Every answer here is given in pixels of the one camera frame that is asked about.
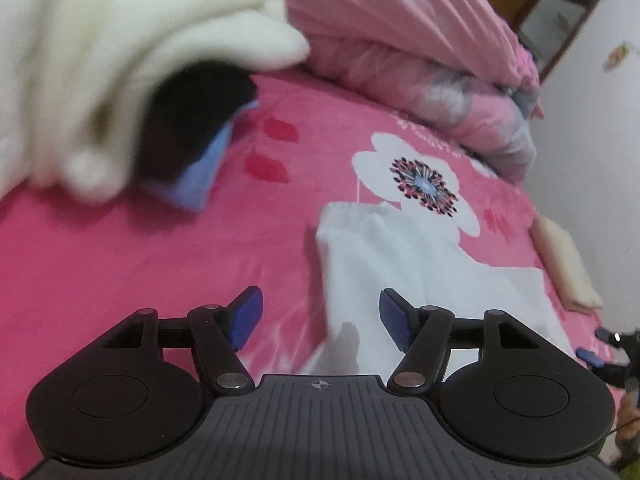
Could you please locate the person's right hand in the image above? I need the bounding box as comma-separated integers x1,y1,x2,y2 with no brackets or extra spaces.
618,391,640,440

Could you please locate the pink floral quilt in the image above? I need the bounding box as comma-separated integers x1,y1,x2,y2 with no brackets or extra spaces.
270,0,546,184

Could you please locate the pink floral blanket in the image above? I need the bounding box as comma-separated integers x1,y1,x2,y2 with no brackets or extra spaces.
0,67,621,386

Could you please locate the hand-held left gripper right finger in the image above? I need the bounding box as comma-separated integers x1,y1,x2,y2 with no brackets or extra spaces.
379,288,543,396

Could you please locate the white shirt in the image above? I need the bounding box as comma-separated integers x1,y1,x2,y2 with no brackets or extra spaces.
315,200,582,377

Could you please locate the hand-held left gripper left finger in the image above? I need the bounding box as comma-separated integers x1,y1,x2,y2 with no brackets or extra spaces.
100,286,264,396

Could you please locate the dark wooden door frame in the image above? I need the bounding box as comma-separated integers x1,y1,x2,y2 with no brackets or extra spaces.
512,0,602,87

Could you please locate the beige folded cloth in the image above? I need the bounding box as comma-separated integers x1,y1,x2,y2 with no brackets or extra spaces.
532,215,605,314

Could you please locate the wall poster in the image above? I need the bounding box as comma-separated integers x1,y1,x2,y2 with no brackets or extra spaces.
602,42,634,72

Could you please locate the cream fleece garment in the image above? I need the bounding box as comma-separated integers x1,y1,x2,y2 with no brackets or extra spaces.
0,0,312,207

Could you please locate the blue garment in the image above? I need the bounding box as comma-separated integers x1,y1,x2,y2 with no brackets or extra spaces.
149,100,261,212

